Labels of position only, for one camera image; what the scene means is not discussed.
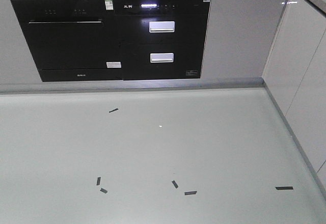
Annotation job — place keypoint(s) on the black built-in disinfection cabinet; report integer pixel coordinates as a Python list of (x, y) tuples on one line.
[(161, 39)]

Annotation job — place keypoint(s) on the black floor tape middle upright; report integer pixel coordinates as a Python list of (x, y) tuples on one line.
[(175, 184)]

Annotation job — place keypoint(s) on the black floor tape upright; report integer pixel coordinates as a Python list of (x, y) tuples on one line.
[(98, 181), (175, 184)]

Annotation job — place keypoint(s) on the black floor tape middle flat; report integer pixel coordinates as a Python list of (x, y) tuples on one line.
[(190, 192)]

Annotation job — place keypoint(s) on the black floor tape left upright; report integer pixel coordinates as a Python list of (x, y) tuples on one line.
[(98, 181)]

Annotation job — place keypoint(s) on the black built-in dishwasher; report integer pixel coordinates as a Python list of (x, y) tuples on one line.
[(70, 40)]

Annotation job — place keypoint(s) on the grey cabinet door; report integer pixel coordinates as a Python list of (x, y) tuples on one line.
[(239, 37)]

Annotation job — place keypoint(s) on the grey side cabinet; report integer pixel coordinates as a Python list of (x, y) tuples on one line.
[(295, 76)]

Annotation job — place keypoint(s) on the black floor tape right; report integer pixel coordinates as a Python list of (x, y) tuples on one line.
[(284, 187)]

